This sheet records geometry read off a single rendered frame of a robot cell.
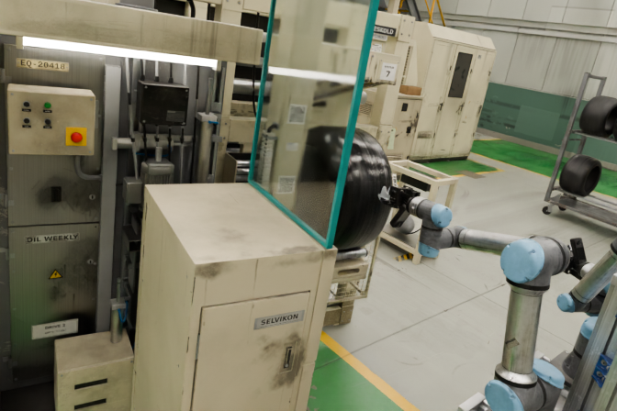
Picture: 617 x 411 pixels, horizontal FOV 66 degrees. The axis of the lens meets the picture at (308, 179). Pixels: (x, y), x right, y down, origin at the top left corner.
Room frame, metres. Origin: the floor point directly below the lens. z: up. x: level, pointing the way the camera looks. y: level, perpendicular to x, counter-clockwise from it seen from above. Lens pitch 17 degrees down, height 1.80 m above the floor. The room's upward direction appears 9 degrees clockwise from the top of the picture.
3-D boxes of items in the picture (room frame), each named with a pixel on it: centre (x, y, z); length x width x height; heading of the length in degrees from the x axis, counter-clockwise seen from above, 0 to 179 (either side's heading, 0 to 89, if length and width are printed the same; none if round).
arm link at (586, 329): (1.63, -1.19, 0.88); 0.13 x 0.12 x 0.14; 107
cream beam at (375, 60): (2.36, -0.03, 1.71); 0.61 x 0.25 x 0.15; 123
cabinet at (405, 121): (6.74, -0.91, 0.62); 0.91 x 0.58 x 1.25; 133
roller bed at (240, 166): (2.25, 0.30, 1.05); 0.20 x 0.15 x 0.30; 123
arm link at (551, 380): (1.28, -0.82, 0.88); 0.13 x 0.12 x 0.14; 124
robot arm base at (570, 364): (1.62, -1.19, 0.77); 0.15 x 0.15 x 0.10
